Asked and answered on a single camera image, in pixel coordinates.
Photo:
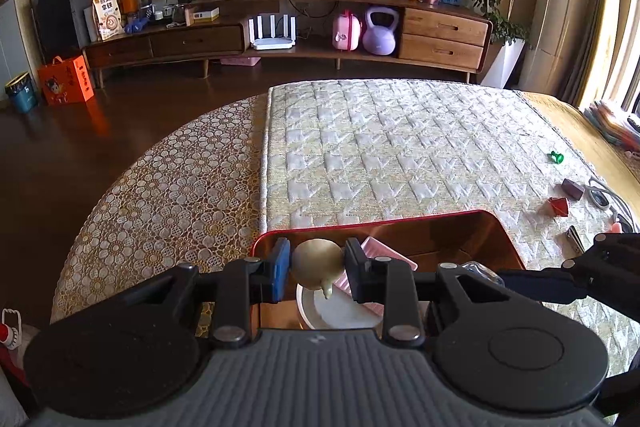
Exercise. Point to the orange gift box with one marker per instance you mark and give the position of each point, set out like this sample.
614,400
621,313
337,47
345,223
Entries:
65,82

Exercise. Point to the yellow curtain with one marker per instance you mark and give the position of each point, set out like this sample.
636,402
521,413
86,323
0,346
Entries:
612,7

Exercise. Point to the small white and yellow box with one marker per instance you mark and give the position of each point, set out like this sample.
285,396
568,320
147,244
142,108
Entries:
204,15

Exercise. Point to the yellow table mat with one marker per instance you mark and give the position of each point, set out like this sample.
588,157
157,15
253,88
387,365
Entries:
575,122

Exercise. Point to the pink toy suitcase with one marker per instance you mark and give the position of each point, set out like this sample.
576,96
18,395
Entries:
346,34

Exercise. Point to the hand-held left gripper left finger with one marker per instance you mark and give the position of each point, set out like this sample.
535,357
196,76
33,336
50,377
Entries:
281,269

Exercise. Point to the cream onion-shaped toy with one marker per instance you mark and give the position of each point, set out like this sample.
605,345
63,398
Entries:
316,264

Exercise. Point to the quilted white table mat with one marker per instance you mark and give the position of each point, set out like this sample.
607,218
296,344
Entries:
400,147

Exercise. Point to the white router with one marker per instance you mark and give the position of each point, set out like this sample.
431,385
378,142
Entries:
272,42

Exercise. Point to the red-rimmed copper tray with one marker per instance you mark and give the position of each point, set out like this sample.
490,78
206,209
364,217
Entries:
440,237

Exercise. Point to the white plastic bag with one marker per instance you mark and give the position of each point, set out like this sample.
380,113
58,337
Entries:
9,332

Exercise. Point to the silver nail clipper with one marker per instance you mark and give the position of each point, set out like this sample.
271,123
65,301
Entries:
575,238

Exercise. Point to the lace circle-pattern tablecloth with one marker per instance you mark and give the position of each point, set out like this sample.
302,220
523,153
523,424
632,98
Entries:
165,207

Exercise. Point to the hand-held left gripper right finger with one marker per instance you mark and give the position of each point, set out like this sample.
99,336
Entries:
356,272

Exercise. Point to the small green toy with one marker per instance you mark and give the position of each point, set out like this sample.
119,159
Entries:
556,156

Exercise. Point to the teal bin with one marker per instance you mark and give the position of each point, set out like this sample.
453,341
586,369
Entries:
21,94

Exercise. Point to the purple rectangular block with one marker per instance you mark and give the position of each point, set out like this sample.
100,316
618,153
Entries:
573,188

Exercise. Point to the red pyramid toy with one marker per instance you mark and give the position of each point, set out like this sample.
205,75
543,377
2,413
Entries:
559,207

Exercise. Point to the wooden television cabinet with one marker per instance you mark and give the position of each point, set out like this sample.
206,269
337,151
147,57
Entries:
440,27

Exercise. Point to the black cabinet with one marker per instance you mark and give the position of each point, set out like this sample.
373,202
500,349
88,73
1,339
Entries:
60,17

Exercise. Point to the purple kettlebell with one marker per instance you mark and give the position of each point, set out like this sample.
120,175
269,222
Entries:
380,39

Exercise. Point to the white-framed dark goggles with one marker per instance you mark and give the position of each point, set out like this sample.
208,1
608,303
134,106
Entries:
600,199

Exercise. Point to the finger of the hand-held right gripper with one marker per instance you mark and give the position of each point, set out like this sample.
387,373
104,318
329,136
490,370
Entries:
540,284

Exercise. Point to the pink soap dish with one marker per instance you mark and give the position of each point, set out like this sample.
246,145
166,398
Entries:
380,252

